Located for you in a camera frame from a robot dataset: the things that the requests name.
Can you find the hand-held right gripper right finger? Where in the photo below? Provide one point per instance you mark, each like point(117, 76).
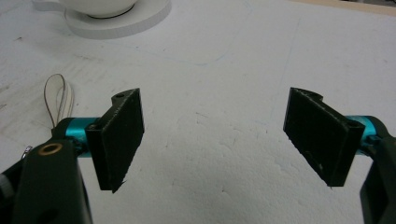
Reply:
point(320, 137)

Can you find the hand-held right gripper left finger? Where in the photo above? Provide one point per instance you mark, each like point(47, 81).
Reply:
point(116, 140)

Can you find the white round bowl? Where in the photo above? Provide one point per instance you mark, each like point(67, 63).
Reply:
point(99, 7)

